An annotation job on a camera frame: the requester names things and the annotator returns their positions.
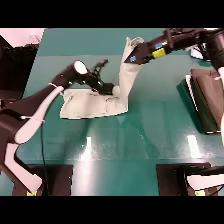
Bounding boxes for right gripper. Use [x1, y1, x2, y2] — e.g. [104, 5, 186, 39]
[121, 41, 168, 66]

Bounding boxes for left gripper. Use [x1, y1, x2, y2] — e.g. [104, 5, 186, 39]
[86, 74, 115, 96]

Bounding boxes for brown garment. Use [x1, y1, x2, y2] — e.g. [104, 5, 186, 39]
[190, 67, 224, 130]

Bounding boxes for dark green garment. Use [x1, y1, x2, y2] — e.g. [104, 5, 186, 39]
[176, 76, 223, 135]

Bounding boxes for white shirt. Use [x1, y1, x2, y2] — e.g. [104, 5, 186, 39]
[59, 36, 146, 120]

